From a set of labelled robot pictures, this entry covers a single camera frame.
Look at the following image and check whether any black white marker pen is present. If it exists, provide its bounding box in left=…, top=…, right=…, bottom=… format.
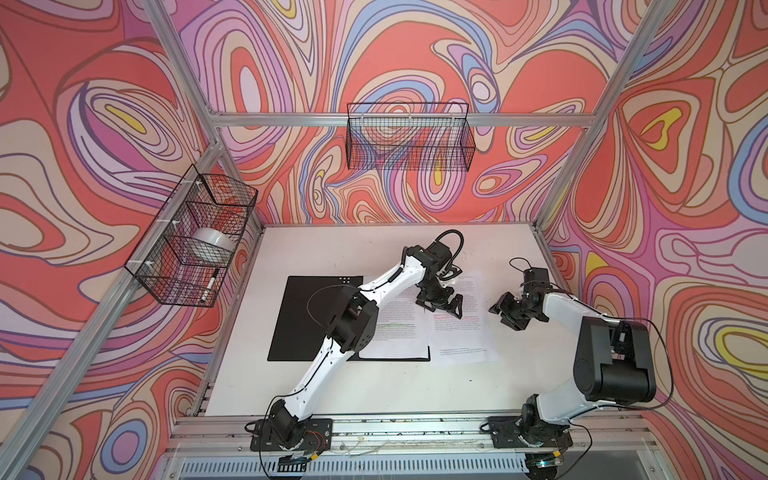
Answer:
left=199, top=268, right=220, bottom=304

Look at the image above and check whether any paper sheet green highlight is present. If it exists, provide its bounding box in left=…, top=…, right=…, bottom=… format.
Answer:
left=358, top=286, right=430, bottom=361

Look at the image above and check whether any white tape roll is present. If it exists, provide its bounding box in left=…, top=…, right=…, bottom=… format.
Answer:
left=190, top=227, right=236, bottom=262

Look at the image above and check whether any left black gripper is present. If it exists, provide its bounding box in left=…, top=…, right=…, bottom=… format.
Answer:
left=419, top=279, right=465, bottom=320

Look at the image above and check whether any green circuit board right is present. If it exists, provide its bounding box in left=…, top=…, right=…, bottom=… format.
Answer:
left=526, top=452, right=564, bottom=469

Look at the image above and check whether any aluminium front rail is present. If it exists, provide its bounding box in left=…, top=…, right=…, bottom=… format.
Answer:
left=166, top=411, right=660, bottom=456

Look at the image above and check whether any black wire basket wall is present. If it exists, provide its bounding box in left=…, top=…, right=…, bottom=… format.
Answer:
left=345, top=101, right=476, bottom=172
left=124, top=166, right=258, bottom=308

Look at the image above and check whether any green circuit board left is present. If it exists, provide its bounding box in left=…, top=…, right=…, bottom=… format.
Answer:
left=277, top=454, right=319, bottom=473

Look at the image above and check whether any paper sheet pink highlight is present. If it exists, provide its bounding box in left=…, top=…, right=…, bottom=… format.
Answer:
left=431, top=345, right=501, bottom=366

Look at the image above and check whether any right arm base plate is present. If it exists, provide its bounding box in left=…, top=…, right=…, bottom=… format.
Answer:
left=481, top=416, right=573, bottom=449

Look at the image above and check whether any white RAY file folder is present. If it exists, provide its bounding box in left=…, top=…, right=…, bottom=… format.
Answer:
left=267, top=276, right=396, bottom=362

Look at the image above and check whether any green circuit board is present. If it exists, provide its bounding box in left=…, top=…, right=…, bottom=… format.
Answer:
left=526, top=452, right=564, bottom=469
left=277, top=454, right=319, bottom=473

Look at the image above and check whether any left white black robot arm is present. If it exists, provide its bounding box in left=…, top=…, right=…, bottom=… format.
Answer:
left=258, top=238, right=463, bottom=449

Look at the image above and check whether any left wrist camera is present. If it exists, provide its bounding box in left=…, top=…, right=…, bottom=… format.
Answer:
left=447, top=265, right=463, bottom=278

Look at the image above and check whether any black wire basket left wall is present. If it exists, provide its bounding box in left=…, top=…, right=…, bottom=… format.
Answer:
left=124, top=166, right=258, bottom=308

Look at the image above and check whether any black wire basket back wall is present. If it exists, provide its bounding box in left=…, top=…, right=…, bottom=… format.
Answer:
left=345, top=101, right=476, bottom=172

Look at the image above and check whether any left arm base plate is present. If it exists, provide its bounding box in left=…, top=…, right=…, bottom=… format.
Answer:
left=244, top=418, right=334, bottom=453

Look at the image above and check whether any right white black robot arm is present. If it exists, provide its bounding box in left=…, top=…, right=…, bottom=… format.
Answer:
left=488, top=267, right=656, bottom=447

